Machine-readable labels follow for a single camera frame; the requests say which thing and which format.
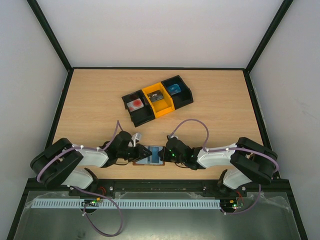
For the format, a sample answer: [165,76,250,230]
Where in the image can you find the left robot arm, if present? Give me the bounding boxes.
[30,130,152,190]

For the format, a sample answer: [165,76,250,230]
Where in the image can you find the black front rail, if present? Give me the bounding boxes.
[23,178,293,199]

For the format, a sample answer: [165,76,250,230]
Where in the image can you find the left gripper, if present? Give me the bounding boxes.
[117,143,153,162]

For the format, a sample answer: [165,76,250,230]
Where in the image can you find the blue card stack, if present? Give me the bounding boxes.
[167,83,182,96]

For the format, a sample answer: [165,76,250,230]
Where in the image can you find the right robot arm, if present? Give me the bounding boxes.
[158,136,279,196]

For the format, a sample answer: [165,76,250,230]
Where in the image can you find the yellow middle bin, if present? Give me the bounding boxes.
[142,82,175,119]

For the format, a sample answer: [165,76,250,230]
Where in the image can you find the left black bin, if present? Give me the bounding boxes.
[121,89,156,127]

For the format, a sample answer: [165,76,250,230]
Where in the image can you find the brown leather card holder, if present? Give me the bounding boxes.
[132,145,165,166]

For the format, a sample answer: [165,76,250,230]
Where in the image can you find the light blue cable duct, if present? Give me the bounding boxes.
[31,198,221,210]

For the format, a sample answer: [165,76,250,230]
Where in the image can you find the red white card stack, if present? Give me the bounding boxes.
[126,98,144,112]

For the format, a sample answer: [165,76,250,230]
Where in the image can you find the metal sheet front panel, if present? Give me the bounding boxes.
[14,191,300,240]

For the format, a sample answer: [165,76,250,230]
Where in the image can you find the right black bin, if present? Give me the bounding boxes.
[161,75,194,110]

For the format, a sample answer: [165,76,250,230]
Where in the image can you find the black bin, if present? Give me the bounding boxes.
[121,89,156,127]
[161,75,194,110]

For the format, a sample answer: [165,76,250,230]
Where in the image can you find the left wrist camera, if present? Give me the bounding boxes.
[131,132,142,147]

